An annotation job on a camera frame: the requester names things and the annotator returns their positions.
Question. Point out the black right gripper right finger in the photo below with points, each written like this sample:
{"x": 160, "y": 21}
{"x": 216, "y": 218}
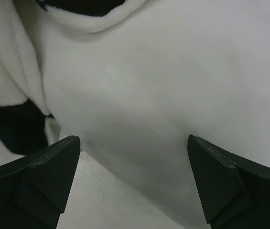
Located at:
{"x": 234, "y": 191}

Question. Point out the black white checkered pillowcase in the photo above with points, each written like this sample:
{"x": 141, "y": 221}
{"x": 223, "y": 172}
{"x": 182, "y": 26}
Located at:
{"x": 81, "y": 87}

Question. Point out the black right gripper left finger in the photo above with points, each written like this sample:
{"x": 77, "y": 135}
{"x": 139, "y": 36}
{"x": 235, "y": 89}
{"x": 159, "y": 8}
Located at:
{"x": 34, "y": 189}

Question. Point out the white pillow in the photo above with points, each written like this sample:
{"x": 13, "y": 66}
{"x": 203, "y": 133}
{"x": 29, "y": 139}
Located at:
{"x": 200, "y": 67}

